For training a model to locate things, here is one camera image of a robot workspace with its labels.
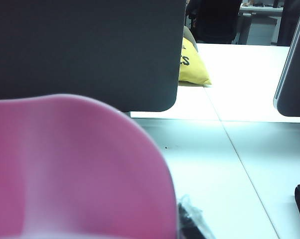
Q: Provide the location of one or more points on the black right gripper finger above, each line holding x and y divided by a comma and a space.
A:
190, 221

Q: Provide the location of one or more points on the pink plastic watering can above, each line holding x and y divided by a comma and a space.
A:
77, 169

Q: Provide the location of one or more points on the yellow printed bag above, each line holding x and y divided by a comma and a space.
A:
192, 69

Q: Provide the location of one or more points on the dark grey monitor back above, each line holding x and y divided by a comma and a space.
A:
90, 49

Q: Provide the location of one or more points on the black office chair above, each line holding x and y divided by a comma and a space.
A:
214, 20

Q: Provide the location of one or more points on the white background desk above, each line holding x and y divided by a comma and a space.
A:
262, 11

